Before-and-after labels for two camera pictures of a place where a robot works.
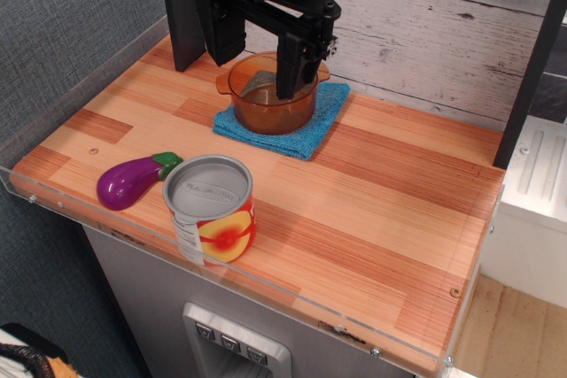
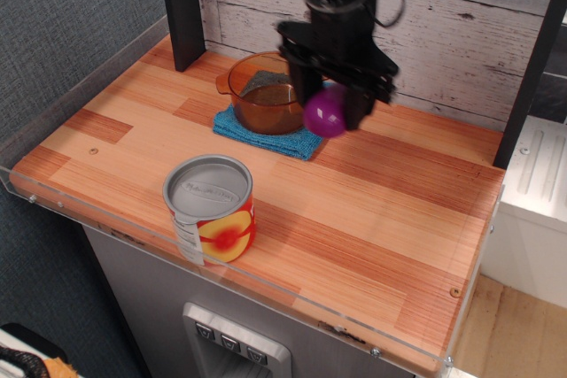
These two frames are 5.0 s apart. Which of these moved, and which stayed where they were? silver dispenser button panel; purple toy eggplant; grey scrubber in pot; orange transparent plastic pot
Moved: purple toy eggplant
Stayed: orange transparent plastic pot; grey scrubber in pot; silver dispenser button panel
